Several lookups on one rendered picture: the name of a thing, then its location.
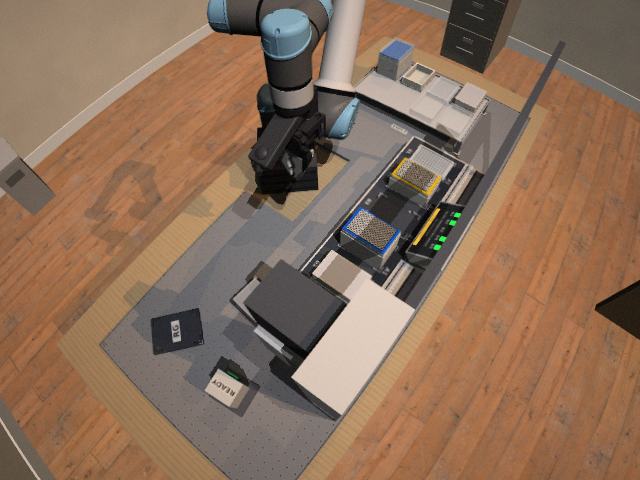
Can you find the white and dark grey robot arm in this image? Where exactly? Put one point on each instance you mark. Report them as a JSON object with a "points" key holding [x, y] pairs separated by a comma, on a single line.
{"points": [[288, 47]]}

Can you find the yellow tip rack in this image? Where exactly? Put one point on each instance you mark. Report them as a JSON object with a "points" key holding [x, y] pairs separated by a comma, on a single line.
{"points": [[414, 182]]}

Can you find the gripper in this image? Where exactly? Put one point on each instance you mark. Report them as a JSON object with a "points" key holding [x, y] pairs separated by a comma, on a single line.
{"points": [[306, 133]]}

